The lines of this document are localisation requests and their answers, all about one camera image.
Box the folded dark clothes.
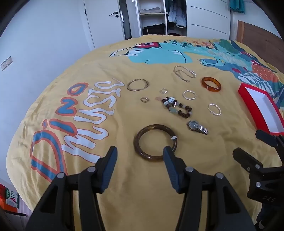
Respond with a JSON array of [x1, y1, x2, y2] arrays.
[[143, 24, 166, 35]]

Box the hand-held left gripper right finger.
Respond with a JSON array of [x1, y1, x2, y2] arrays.
[[163, 145, 253, 231]]

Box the folded beige clothes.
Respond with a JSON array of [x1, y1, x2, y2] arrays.
[[141, 7, 162, 14]]

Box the silver chain necklace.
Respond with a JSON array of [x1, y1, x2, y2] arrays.
[[173, 65, 197, 82]]

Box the beaded bracelet with charm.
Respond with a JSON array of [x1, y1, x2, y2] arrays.
[[155, 96, 192, 119]]

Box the teal cloth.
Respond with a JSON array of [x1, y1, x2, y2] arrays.
[[229, 0, 246, 14]]

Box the wall light switch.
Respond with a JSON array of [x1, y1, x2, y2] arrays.
[[0, 56, 13, 71]]

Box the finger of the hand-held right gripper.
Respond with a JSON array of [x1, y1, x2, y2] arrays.
[[233, 148, 265, 178], [255, 130, 284, 147]]

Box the hanging jackets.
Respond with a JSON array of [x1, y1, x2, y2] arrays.
[[167, 0, 187, 28]]

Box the thin gold bangle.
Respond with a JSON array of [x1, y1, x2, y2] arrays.
[[127, 79, 149, 91]]

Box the yellow printed blanket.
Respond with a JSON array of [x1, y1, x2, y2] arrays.
[[4, 34, 284, 231]]

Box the dark brown bangle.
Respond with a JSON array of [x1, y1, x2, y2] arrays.
[[133, 124, 178, 161]]

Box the silver wristwatch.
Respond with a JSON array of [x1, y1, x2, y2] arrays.
[[187, 120, 209, 135]]

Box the amber bangle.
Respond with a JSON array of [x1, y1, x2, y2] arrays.
[[201, 77, 222, 91]]

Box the thin silver twisted bangle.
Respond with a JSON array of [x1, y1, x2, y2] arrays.
[[183, 90, 197, 100], [208, 103, 222, 116]]

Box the red box with white inside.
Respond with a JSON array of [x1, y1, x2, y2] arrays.
[[238, 84, 284, 136]]

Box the white door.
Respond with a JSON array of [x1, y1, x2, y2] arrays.
[[83, 0, 126, 50]]

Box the wooden headboard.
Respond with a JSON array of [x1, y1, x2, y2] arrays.
[[236, 20, 283, 52]]

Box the red and green packet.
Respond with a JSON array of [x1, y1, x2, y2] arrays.
[[0, 183, 20, 209]]

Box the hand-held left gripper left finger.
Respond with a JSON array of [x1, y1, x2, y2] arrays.
[[25, 145, 118, 231]]

